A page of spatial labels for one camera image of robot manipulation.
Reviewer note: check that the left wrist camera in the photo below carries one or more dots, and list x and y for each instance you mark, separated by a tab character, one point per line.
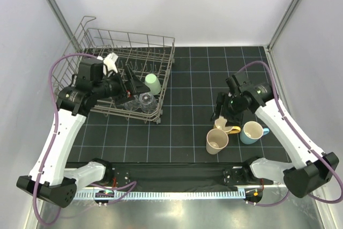
109	63

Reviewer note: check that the large clear faceted glass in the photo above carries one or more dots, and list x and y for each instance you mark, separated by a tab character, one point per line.
148	102

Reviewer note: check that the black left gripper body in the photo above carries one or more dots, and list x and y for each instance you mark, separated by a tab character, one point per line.
118	90

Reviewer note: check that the small clear faceted glass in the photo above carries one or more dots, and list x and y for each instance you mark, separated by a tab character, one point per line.
132	105

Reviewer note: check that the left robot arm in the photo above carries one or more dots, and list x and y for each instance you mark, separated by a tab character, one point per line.
96	79

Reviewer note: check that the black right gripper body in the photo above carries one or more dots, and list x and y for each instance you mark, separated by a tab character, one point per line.
232	111

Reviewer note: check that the beige cup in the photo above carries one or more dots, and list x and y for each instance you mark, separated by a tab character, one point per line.
216	140

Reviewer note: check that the white cable duct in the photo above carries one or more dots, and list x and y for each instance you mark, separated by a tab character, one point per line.
97	195

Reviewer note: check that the grey wire dish rack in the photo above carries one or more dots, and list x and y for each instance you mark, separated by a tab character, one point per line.
143	53

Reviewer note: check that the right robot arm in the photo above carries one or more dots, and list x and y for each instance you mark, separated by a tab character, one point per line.
310	167

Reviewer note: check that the yellow mug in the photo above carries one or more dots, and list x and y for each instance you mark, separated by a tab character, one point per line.
220	123

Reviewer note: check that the light green cup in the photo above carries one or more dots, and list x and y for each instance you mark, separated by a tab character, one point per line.
153	83

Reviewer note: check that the black gridded mat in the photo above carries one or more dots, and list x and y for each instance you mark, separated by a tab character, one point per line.
197	76

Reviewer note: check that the blue mug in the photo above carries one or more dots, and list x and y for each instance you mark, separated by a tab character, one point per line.
251	132

